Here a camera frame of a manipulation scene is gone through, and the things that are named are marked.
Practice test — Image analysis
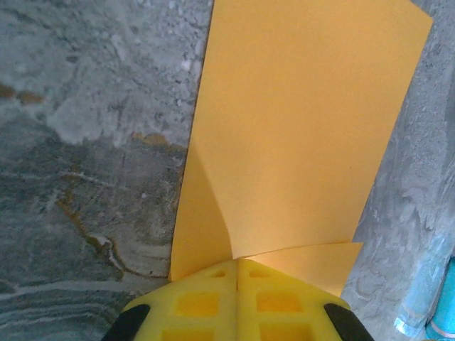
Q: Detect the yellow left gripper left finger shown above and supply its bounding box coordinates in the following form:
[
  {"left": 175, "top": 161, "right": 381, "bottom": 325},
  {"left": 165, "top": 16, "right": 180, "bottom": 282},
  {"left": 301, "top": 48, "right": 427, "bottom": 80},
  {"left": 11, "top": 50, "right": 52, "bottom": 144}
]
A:
[{"left": 101, "top": 258, "right": 239, "bottom": 341}]

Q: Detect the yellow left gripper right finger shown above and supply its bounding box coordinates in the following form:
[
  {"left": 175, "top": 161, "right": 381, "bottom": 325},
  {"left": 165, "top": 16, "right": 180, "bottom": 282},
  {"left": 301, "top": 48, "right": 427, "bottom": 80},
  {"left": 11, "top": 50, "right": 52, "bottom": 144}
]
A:
[{"left": 237, "top": 258, "right": 375, "bottom": 341}]

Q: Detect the orange paper sheet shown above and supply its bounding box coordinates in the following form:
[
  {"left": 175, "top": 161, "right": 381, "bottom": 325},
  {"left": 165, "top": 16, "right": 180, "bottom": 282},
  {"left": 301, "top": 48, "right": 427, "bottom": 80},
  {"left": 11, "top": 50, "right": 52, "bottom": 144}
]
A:
[{"left": 168, "top": 0, "right": 434, "bottom": 298}]

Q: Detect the light blue plastic wrapper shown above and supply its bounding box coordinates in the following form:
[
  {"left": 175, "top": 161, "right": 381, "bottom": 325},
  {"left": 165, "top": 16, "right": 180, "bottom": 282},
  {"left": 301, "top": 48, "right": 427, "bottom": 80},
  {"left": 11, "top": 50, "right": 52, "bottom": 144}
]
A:
[{"left": 393, "top": 227, "right": 455, "bottom": 335}]

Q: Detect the light blue cylinder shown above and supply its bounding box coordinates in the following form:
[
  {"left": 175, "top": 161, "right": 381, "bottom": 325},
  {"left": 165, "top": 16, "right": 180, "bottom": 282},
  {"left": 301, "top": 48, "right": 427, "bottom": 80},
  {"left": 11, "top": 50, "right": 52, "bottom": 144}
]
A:
[{"left": 424, "top": 255, "right": 455, "bottom": 341}]

